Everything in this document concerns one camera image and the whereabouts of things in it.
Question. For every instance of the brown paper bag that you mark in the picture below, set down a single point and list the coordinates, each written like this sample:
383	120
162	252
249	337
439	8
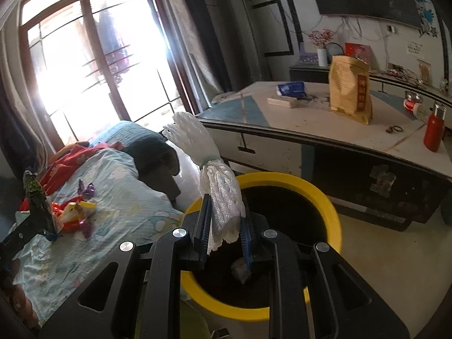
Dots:
348	88

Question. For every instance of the red snack packet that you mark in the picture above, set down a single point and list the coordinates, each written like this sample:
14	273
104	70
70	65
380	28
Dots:
63	209

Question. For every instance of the low round stool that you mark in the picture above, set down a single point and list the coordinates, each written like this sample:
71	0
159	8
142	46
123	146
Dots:
226	97

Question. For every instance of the standing air conditioner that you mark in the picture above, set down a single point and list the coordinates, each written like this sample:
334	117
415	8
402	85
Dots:
243	24

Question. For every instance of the small brown packet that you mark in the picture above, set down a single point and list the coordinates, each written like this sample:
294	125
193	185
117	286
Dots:
423	72

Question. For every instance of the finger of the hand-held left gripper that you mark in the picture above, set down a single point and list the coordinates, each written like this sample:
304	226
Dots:
31	229

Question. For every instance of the green snack wrapper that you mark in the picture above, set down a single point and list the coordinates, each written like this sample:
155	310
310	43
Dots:
35	187

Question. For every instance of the teal quilted sofa cover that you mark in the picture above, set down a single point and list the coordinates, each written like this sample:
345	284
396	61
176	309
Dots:
120	132

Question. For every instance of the blue tissue pack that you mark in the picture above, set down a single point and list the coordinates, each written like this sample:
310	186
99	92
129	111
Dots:
291	89

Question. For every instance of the white knitted glove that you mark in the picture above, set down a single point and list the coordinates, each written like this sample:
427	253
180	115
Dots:
219	190

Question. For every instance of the dark cushion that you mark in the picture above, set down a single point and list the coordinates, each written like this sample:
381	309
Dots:
152	159

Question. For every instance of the red crumpled wrapper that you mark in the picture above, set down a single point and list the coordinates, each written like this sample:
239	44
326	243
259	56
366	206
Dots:
70	226

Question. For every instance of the red gift box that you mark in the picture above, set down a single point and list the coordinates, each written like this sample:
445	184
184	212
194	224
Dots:
356	51

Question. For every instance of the light blue printed blanket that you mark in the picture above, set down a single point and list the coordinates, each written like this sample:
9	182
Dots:
123	201

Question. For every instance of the red thermos bottle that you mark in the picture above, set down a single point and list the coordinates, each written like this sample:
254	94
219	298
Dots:
433	134

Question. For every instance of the red patterned cloth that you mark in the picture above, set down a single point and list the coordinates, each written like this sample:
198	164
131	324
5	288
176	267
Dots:
70	164

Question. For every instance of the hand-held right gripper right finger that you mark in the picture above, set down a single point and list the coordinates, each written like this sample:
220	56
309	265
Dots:
247	245

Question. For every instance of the white vase with pink flowers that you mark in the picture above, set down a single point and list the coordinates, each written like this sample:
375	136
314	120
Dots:
322	58

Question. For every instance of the flat white box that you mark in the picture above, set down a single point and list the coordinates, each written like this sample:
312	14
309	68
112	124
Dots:
282	101

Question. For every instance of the purple candy wrapper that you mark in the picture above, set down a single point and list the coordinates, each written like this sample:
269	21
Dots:
85	228
88	190

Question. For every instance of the crumpled paper scrap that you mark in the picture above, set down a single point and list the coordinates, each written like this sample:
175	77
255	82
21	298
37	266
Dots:
240	272

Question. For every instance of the brown framed glass door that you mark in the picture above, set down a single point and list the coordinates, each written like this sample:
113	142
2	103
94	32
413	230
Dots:
88	60

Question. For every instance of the white plastic bag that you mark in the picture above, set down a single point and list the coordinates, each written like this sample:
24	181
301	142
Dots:
189	180

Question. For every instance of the white and blue coffee table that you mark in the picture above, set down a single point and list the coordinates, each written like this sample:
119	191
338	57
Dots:
282	120

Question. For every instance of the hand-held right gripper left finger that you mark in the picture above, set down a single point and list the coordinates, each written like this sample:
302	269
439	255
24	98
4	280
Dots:
203	226

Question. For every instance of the red jar with lid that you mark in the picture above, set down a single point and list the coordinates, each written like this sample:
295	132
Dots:
411	106

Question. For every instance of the grey curtain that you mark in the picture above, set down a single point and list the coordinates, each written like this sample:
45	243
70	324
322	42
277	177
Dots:
197	42
17	113

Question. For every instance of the yellow rimmed black bin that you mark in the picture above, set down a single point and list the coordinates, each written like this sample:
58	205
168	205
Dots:
317	194

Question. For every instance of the green garment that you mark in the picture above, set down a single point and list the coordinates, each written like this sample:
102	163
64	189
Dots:
196	321

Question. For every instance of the yellow snack wrapper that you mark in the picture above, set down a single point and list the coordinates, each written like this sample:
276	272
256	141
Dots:
86	207

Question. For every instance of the purple box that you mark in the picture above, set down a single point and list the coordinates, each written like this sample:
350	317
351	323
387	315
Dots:
308	57

